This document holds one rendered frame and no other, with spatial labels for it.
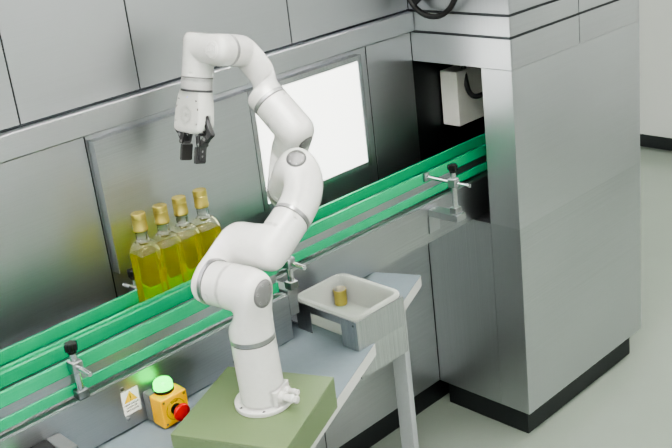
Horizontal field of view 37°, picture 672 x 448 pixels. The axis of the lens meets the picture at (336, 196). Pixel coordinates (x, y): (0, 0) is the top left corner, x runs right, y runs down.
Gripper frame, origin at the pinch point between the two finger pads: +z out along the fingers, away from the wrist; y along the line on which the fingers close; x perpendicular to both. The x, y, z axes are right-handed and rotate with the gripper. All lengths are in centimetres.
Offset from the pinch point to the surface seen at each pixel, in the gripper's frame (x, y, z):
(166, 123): 0.6, -12.3, -5.8
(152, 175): -2.8, -12.3, 7.0
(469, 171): 103, 4, 8
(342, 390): 14, 42, 48
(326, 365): 19, 31, 47
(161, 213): -9.2, 1.4, 13.5
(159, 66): -0.2, -15.3, -19.5
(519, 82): 98, 22, -21
